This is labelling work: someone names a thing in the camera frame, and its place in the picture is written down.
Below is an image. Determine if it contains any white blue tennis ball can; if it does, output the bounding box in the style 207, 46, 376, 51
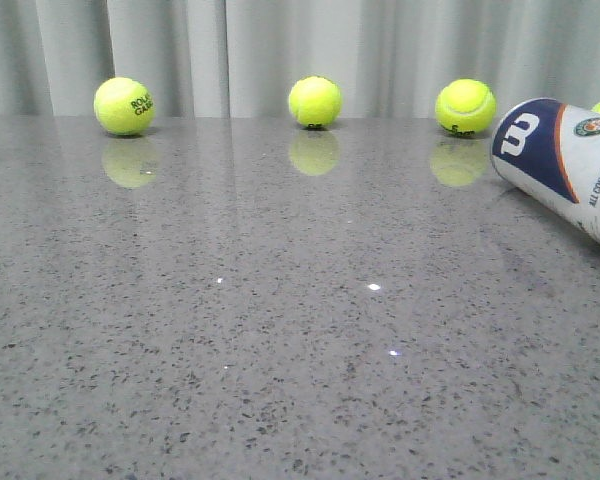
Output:
491, 98, 600, 243

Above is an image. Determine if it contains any middle yellow tennis ball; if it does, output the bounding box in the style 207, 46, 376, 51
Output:
288, 76, 342, 128

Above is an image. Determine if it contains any left yellow tennis ball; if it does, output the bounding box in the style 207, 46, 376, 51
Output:
93, 77, 155, 136

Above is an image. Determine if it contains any grey white curtain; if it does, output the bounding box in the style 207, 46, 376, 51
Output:
0, 1, 600, 118

